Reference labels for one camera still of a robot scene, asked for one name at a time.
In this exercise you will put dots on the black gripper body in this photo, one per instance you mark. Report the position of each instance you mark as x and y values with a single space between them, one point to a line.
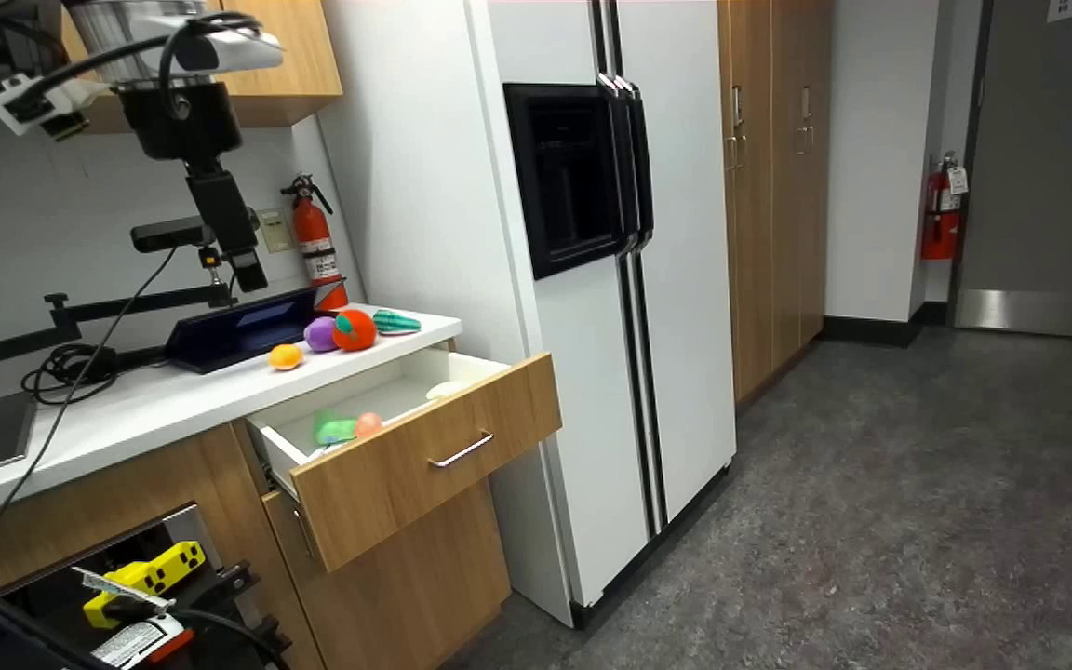
196 124

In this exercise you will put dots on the wooden front white drawer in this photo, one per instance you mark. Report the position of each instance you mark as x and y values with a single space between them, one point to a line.
449 427

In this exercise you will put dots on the green toy in drawer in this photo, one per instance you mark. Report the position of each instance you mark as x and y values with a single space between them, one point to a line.
334 430

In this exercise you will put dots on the orange toy in drawer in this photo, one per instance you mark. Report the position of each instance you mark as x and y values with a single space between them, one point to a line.
366 427

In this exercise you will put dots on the red fire extinguisher on counter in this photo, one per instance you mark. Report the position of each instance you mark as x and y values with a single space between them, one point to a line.
315 241

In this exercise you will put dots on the dark blue tray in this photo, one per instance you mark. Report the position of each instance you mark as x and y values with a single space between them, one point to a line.
241 334

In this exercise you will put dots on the purple toy fruit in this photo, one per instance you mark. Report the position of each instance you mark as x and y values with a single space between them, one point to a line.
316 334

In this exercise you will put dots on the yellow toy fruit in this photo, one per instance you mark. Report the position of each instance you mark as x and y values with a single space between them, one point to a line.
284 355

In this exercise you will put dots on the orange toy pumpkin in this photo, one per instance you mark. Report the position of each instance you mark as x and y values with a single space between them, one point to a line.
356 329

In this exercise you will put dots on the white double door refrigerator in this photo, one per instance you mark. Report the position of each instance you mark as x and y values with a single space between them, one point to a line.
548 171

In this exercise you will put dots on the yellow power outlet box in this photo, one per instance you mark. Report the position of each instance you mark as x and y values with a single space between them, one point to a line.
149 576

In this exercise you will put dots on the lower wooden cabinet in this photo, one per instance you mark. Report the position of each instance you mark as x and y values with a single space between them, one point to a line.
406 603

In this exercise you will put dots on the tall wooden cabinet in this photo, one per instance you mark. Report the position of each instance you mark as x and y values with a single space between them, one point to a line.
777 122

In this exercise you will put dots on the grey metal door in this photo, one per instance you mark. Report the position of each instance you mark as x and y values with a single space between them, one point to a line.
1017 241

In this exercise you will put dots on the black camera on stand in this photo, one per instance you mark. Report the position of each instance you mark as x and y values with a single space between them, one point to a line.
172 235

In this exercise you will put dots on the red wall fire extinguisher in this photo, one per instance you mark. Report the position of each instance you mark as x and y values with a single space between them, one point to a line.
943 217

